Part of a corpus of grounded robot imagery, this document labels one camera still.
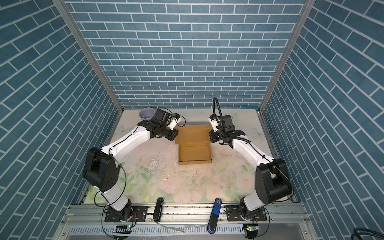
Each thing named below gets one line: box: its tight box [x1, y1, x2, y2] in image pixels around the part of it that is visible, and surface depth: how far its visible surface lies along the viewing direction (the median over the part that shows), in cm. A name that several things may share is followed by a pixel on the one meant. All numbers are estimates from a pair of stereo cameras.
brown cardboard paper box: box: [175, 124, 212, 165], surface depth 96 cm
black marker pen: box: [152, 197, 164, 223], surface depth 77 cm
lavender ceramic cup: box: [139, 107, 156, 120], surface depth 114 cm
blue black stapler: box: [207, 198, 223, 234], surface depth 74 cm
